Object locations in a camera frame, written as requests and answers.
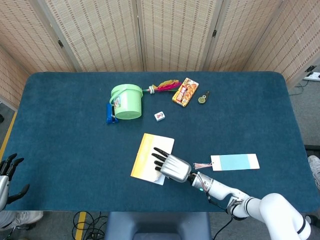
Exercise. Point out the green plastic bucket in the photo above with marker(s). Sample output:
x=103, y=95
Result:
x=127, y=105

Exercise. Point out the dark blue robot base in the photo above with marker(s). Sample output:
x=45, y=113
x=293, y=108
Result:
x=157, y=225

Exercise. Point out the white power strip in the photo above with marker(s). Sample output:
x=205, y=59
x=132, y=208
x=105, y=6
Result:
x=313, y=76

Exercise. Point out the yellow curry box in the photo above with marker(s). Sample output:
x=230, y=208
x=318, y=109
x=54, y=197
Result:
x=184, y=93

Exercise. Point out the white mahjong tile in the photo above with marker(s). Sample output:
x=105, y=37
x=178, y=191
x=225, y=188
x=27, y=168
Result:
x=159, y=116

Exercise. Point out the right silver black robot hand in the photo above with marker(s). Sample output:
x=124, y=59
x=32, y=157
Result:
x=177, y=168

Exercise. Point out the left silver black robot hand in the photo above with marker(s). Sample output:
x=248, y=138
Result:
x=3, y=187

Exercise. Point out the woven folding screen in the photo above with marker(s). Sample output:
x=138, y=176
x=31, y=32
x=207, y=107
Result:
x=100, y=30

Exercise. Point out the dark blue table cloth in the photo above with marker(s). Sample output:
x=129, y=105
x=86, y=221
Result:
x=62, y=150

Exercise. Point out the yellow cover lined notebook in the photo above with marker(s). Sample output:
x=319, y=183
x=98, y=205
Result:
x=146, y=160

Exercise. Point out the black screen hinge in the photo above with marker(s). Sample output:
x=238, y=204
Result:
x=60, y=43
x=214, y=33
x=310, y=68

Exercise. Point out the blue white bookmark pink tassel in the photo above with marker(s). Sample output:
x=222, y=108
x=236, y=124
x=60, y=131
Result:
x=235, y=162

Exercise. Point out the colourful feather shuttlecock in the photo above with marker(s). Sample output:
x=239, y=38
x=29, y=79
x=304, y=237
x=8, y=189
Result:
x=166, y=86

